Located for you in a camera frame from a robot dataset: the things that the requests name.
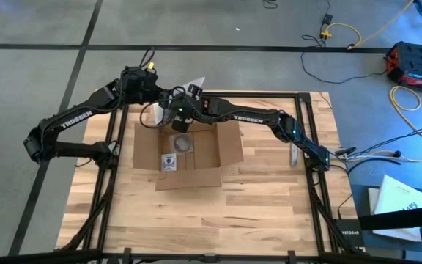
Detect dark blue side table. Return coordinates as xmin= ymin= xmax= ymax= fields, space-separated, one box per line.
xmin=346 ymin=161 xmax=422 ymax=264

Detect black floor cable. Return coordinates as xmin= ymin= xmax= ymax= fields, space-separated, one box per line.
xmin=300 ymin=34 xmax=388 ymax=84

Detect coiled yellow floor cable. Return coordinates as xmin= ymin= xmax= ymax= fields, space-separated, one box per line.
xmin=389 ymin=85 xmax=422 ymax=163

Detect clear plastic zip pouch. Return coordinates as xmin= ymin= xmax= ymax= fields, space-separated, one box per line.
xmin=149 ymin=76 xmax=207 ymax=128

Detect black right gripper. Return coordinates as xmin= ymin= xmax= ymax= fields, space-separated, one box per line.
xmin=171 ymin=84 xmax=219 ymax=134

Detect grey utility knife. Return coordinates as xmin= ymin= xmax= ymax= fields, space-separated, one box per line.
xmin=289 ymin=142 xmax=300 ymax=168

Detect black Netgear box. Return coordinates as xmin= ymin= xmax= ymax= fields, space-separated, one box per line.
xmin=335 ymin=219 xmax=365 ymax=247

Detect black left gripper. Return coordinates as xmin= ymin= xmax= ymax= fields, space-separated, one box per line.
xmin=121 ymin=66 xmax=177 ymax=113

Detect brown taped cardboard box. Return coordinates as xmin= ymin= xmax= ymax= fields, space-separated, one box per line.
xmin=133 ymin=120 xmax=245 ymax=192

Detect grey antistatic bag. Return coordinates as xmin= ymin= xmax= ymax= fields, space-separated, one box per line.
xmin=169 ymin=132 xmax=195 ymax=154

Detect red and black tool case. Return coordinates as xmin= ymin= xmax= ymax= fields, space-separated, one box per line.
xmin=385 ymin=40 xmax=422 ymax=93

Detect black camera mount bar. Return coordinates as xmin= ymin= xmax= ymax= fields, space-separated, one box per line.
xmin=357 ymin=202 xmax=422 ymax=232

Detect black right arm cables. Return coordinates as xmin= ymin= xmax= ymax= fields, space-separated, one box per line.
xmin=334 ymin=122 xmax=422 ymax=173

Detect white book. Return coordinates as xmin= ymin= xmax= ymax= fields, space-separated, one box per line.
xmin=367 ymin=175 xmax=422 ymax=243

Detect blue playing cards deck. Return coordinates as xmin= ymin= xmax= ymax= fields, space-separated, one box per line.
xmin=160 ymin=153 xmax=178 ymax=172

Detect yellow floor cable with plug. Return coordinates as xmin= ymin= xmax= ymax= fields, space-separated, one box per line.
xmin=319 ymin=0 xmax=415 ymax=51

